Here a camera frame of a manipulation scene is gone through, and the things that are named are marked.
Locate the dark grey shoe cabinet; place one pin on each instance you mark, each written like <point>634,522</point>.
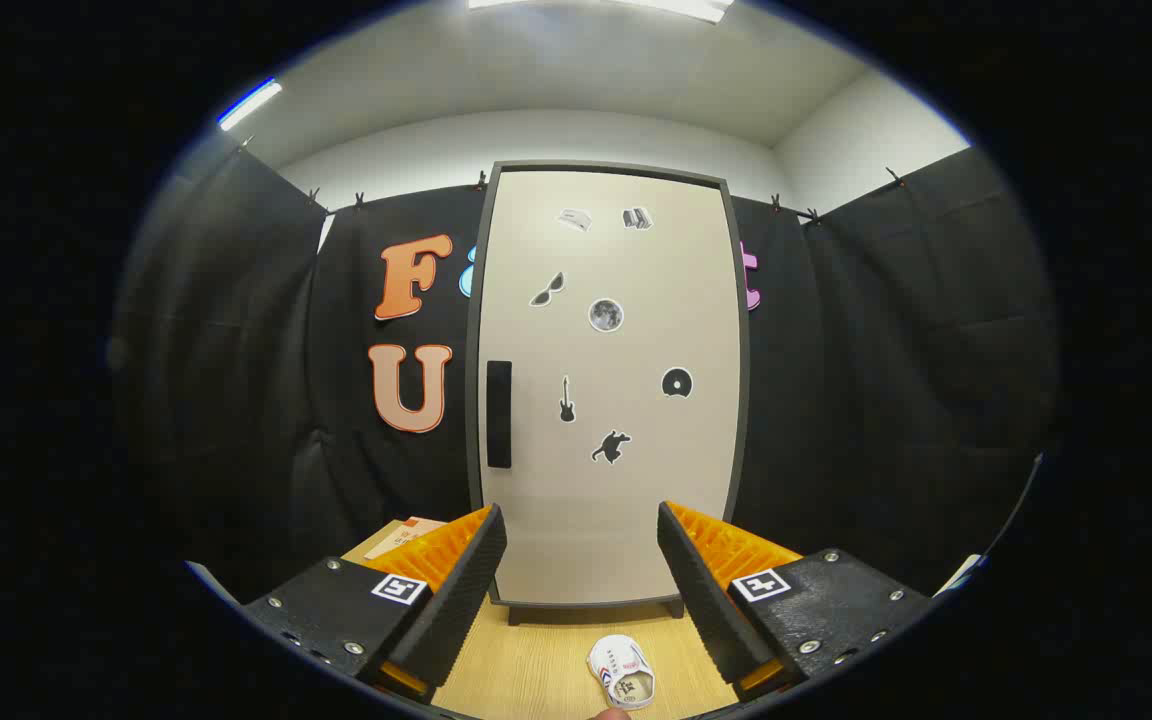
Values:
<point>472,350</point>

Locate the light grey panel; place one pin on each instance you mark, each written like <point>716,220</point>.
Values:
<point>211,583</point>

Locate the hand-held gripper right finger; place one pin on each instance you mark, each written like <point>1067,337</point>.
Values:
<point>706,600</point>

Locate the beige cover book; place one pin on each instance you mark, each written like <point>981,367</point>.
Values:
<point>401,537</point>

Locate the black backdrop cloth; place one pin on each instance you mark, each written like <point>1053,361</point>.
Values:
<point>886,400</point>

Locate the long ceiling light strip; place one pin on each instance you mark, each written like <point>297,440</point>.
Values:
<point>251,103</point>

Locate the white and green object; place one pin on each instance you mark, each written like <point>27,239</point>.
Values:
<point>961,575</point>

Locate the small white shoe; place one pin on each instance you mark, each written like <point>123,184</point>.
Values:
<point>621,665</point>

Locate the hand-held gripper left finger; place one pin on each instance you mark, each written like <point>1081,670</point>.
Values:
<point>456,610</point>

